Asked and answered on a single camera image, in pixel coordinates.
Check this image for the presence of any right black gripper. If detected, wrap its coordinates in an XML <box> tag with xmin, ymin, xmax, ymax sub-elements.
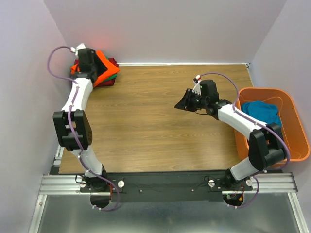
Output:
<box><xmin>174</xmin><ymin>88</ymin><xmax>207</xmax><ymax>113</ymax></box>

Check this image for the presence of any orange t shirt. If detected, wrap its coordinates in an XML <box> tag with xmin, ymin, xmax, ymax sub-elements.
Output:
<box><xmin>70</xmin><ymin>47</ymin><xmax>120</xmax><ymax>87</ymax></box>

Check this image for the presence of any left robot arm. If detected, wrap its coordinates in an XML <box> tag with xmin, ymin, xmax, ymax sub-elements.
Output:
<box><xmin>52</xmin><ymin>43</ymin><xmax>111</xmax><ymax>192</ymax></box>

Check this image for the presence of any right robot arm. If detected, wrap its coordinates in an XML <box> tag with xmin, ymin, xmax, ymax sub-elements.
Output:
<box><xmin>174</xmin><ymin>80</ymin><xmax>290</xmax><ymax>190</ymax></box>

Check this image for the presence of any dark red folded t shirt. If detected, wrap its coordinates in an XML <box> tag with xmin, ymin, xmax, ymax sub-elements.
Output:
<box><xmin>70</xmin><ymin>56</ymin><xmax>119</xmax><ymax>89</ymax></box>

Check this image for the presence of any green folded t shirt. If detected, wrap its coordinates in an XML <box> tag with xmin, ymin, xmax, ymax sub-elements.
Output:
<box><xmin>106</xmin><ymin>74</ymin><xmax>117</xmax><ymax>81</ymax></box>

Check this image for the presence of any blue crumpled t shirt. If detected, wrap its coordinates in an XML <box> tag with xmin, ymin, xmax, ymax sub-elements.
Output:
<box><xmin>241</xmin><ymin>101</ymin><xmax>282</xmax><ymax>127</ymax></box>

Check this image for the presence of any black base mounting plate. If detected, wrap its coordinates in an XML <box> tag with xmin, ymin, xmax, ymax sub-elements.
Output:
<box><xmin>75</xmin><ymin>170</ymin><xmax>253</xmax><ymax>210</ymax></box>

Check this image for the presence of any orange plastic laundry basket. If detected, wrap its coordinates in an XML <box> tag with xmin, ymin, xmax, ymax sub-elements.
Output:
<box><xmin>236</xmin><ymin>87</ymin><xmax>310</xmax><ymax>163</ymax></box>

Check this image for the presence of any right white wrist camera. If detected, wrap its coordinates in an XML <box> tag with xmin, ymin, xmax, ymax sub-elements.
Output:
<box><xmin>192</xmin><ymin>75</ymin><xmax>201</xmax><ymax>96</ymax></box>

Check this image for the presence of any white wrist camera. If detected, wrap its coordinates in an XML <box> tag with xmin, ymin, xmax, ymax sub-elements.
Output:
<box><xmin>69</xmin><ymin>43</ymin><xmax>86</xmax><ymax>57</ymax></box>
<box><xmin>192</xmin><ymin>75</ymin><xmax>201</xmax><ymax>96</ymax></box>

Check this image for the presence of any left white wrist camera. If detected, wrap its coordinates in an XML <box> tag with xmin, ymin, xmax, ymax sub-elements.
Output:
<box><xmin>69</xmin><ymin>43</ymin><xmax>86</xmax><ymax>57</ymax></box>

